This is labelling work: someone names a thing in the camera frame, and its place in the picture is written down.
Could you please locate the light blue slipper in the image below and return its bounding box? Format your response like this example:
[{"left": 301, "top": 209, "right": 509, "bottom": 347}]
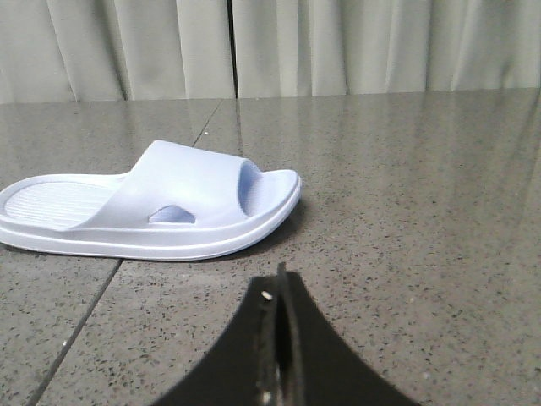
[{"left": 1, "top": 140, "right": 302, "bottom": 261}]

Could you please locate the pale green curtain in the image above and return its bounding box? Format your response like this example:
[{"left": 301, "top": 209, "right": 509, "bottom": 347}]
[{"left": 1, "top": 1, "right": 540, "bottom": 103}]

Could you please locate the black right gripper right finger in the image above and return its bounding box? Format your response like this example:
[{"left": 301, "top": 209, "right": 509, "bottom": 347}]
[{"left": 276, "top": 261, "right": 419, "bottom": 406}]

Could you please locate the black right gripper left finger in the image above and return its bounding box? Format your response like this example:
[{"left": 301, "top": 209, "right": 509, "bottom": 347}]
[{"left": 150, "top": 274, "right": 282, "bottom": 406}]

